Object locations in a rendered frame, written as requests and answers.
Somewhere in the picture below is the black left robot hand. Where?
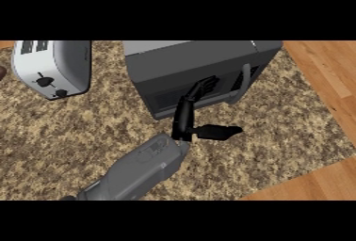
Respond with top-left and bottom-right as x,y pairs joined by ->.
170,74 -> 245,142

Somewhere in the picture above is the dark grey microwave door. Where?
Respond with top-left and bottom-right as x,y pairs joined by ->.
130,63 -> 254,121

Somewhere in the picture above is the dark grey microwave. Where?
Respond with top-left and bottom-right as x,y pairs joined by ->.
121,40 -> 285,121

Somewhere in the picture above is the black toaster dial knob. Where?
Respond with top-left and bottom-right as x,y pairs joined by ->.
53,88 -> 69,99

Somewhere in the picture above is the white and silver toaster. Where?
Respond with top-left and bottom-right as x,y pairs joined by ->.
12,40 -> 93,101

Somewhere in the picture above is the black toaster lever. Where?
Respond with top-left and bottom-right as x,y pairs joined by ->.
35,72 -> 56,88

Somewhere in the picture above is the grey microwave door handle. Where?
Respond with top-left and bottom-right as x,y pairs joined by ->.
226,63 -> 252,105

